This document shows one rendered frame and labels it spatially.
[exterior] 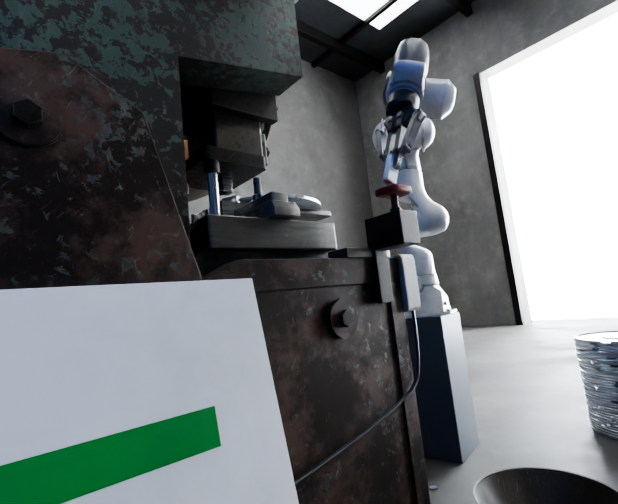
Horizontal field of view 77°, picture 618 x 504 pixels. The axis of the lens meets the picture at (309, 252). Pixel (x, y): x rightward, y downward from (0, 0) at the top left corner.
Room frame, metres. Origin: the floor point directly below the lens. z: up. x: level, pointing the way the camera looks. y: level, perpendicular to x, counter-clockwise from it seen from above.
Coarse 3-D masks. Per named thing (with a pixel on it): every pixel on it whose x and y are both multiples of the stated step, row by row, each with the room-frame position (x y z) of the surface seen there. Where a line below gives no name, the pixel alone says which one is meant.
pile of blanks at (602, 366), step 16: (576, 352) 1.44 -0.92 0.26; (592, 352) 1.34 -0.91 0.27; (608, 352) 1.30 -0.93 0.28; (592, 368) 1.36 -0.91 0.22; (608, 368) 1.31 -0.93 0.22; (592, 384) 1.37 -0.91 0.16; (608, 384) 1.32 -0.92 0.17; (592, 400) 1.39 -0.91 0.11; (608, 400) 1.34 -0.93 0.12; (592, 416) 1.41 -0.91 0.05; (608, 416) 1.34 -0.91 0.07; (608, 432) 1.35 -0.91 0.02
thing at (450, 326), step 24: (456, 312) 1.39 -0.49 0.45; (408, 336) 1.34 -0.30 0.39; (432, 336) 1.29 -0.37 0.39; (456, 336) 1.36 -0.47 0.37; (432, 360) 1.30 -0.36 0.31; (456, 360) 1.33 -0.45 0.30; (432, 384) 1.31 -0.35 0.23; (456, 384) 1.31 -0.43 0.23; (432, 408) 1.31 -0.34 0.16; (456, 408) 1.28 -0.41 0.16; (432, 432) 1.32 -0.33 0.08; (456, 432) 1.27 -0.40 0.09; (432, 456) 1.33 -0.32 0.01; (456, 456) 1.28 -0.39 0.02
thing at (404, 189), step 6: (384, 186) 0.78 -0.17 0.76; (390, 186) 0.77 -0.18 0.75; (396, 186) 0.77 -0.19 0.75; (402, 186) 0.78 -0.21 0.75; (408, 186) 0.79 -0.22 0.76; (378, 192) 0.79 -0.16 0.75; (384, 192) 0.78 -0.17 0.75; (390, 192) 0.78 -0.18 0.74; (396, 192) 0.79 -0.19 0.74; (402, 192) 0.79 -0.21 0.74; (408, 192) 0.80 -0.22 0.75; (384, 198) 0.83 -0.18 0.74; (390, 198) 0.81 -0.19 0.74; (396, 198) 0.80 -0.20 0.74; (396, 204) 0.80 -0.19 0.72
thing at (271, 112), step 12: (180, 84) 0.93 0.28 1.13; (216, 96) 0.80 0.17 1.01; (228, 96) 0.82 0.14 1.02; (240, 96) 0.84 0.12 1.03; (252, 96) 0.86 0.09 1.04; (264, 96) 0.89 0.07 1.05; (216, 108) 0.82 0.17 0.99; (228, 108) 0.82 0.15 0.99; (240, 108) 0.84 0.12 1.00; (252, 108) 0.86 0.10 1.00; (264, 108) 0.88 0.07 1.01; (276, 108) 0.91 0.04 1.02; (264, 120) 0.90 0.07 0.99; (276, 120) 0.91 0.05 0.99
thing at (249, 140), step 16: (192, 96) 0.90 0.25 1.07; (192, 112) 0.90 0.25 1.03; (208, 112) 0.84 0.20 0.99; (224, 112) 0.84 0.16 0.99; (192, 128) 0.90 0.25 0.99; (208, 128) 0.84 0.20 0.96; (224, 128) 0.84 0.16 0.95; (240, 128) 0.87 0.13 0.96; (256, 128) 0.90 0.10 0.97; (192, 144) 0.91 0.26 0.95; (208, 144) 0.85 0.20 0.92; (224, 144) 0.84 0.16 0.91; (240, 144) 0.86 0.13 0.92; (256, 144) 0.89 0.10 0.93
